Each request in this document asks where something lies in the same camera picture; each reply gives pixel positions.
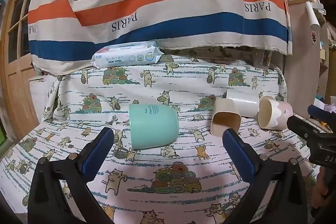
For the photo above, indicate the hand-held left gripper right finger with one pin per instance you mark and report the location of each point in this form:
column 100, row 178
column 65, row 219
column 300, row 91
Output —
column 235, row 148

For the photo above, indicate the wooden shelf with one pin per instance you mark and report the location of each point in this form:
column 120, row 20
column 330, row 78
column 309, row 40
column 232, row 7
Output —
column 302, row 61

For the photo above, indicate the white paper cup stack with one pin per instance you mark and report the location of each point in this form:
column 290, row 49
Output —
column 312, row 15

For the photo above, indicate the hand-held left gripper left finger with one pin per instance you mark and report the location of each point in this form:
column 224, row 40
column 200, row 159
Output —
column 101, row 145

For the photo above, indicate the person's right hand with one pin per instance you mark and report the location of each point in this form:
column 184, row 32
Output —
column 320, row 193

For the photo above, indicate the teal cup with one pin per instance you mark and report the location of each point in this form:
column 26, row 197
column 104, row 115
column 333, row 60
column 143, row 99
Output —
column 153, row 125

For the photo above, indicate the striped cloth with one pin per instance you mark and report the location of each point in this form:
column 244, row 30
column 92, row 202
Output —
column 157, row 3

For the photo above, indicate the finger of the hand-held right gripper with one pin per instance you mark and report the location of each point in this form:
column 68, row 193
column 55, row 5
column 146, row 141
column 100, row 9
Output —
column 302, row 124
column 321, row 113

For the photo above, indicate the cat printed cloth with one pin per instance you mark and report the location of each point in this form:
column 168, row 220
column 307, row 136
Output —
column 183, row 163

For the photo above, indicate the beige square cup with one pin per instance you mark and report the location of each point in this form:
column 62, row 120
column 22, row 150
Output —
column 226, row 109

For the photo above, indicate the baby wipes packet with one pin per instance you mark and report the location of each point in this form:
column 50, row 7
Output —
column 126, row 56

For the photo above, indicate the pink scalloped cup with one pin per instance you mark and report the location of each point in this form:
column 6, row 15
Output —
column 279, row 112

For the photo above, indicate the wooden door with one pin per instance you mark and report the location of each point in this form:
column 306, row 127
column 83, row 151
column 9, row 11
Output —
column 18, row 82

